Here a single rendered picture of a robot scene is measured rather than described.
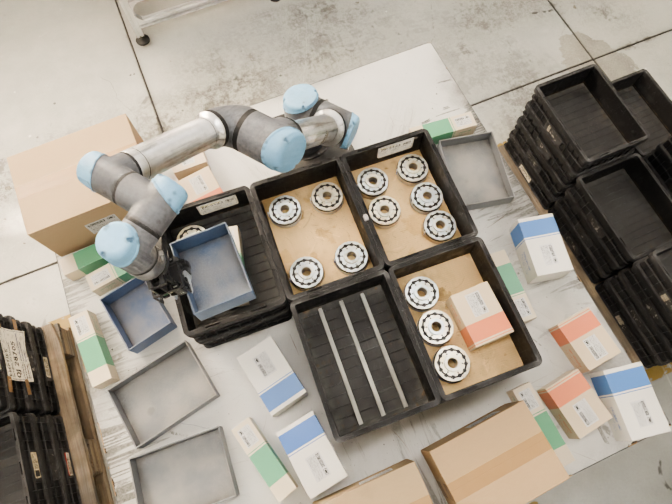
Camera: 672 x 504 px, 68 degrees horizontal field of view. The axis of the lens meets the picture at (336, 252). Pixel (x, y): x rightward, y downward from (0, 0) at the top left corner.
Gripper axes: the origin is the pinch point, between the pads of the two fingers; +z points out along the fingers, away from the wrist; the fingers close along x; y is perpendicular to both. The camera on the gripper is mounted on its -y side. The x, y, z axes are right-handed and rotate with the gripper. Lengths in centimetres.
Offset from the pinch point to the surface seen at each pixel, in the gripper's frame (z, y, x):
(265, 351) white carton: 33.6, 17.7, 7.5
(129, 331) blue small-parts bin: 39, -6, -33
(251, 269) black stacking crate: 30.3, -7.2, 12.3
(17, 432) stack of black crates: 56, 6, -86
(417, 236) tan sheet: 35, 2, 65
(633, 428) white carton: 42, 77, 97
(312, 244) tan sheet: 32.0, -7.8, 32.8
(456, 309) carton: 28, 29, 64
